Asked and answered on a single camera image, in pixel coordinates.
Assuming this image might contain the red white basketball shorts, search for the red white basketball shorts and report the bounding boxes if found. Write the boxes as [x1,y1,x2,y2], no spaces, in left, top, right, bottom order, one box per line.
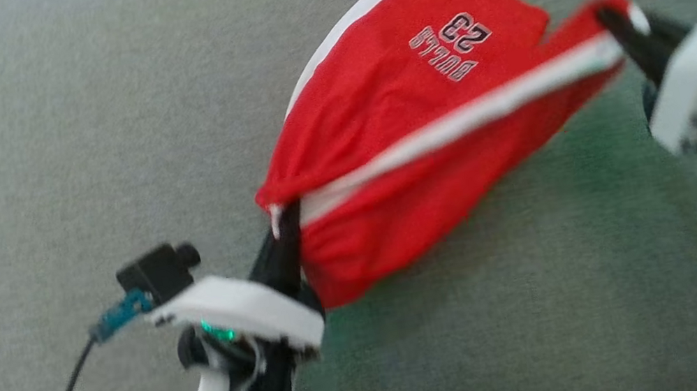
[221,0,688,319]

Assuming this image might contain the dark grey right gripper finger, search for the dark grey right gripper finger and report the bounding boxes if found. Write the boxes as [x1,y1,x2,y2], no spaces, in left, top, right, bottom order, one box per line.
[593,0,677,96]
[643,6,697,61]

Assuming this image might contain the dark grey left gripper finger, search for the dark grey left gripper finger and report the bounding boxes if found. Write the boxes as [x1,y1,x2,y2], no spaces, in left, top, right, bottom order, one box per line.
[240,223,299,297]
[272,196,318,300]

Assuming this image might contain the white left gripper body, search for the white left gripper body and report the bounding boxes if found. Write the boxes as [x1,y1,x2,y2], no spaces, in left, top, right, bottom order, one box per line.
[143,258,331,378]

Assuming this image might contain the grey fabric sofa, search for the grey fabric sofa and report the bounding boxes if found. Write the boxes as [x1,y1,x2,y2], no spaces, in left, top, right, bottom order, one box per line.
[0,0,697,391]

